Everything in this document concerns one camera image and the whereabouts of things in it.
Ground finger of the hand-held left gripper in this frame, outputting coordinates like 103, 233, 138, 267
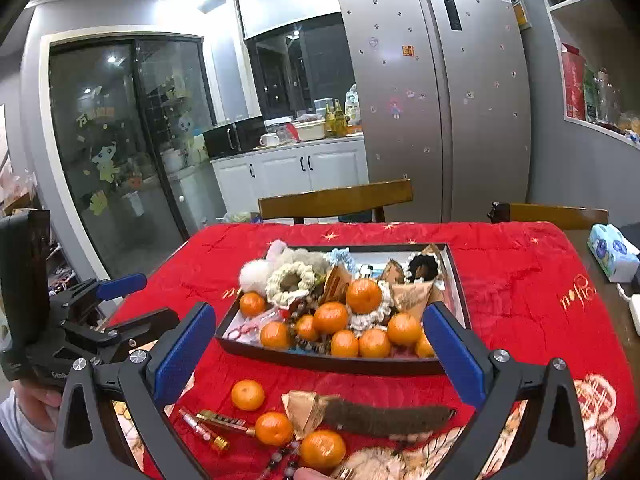
59, 307, 181, 363
49, 272, 149, 326

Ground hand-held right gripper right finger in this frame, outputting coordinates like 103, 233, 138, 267
422, 301, 588, 480

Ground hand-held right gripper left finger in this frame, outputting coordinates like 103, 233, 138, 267
52, 301, 218, 480

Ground orange tangerine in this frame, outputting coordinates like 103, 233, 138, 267
255, 411, 295, 447
300, 430, 347, 471
231, 379, 266, 412

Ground brown plush strip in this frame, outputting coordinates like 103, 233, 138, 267
320, 395, 458, 438

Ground dark rectangular box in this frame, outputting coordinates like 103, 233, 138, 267
215, 242, 473, 376

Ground pile of tangerines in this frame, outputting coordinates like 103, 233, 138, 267
239, 277, 436, 360

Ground tan triangular snack packet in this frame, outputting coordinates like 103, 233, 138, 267
390, 280, 438, 321
380, 259, 406, 286
324, 265, 353, 306
281, 391, 328, 441

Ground person's left hand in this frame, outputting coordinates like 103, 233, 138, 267
12, 379, 63, 433

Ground dark and gold tube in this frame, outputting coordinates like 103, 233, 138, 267
196, 410, 256, 436

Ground red printed bear blanket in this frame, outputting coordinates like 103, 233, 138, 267
100, 220, 640, 480

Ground black scrunchie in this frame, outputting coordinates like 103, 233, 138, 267
406, 254, 441, 281

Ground white fluffy pom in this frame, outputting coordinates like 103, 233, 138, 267
239, 259, 273, 293

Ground glass sliding door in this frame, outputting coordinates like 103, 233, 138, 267
40, 35, 226, 266

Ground blue scrunchie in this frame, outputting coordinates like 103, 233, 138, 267
330, 247, 356, 271

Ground wooden chair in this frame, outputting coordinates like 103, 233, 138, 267
487, 201, 610, 231
257, 179, 415, 225

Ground white charger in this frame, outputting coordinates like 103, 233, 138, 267
617, 282, 640, 338

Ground black microwave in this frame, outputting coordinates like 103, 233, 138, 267
202, 116, 268, 158

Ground blue and white tissue pack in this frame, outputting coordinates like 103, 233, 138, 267
586, 223, 640, 283

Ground white kitchen cabinet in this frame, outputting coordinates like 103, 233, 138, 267
210, 137, 370, 216

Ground white food container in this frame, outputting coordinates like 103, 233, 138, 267
295, 120, 326, 141

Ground silver refrigerator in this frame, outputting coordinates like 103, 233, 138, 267
337, 0, 533, 223

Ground yellow glass bottles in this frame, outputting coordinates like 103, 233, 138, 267
324, 100, 348, 137

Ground dark kitchen window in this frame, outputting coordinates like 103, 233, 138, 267
245, 25, 356, 121

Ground red gift box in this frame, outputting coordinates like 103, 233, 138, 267
560, 44, 587, 121

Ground pink and dark bead bracelet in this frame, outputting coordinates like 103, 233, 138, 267
257, 440, 301, 480

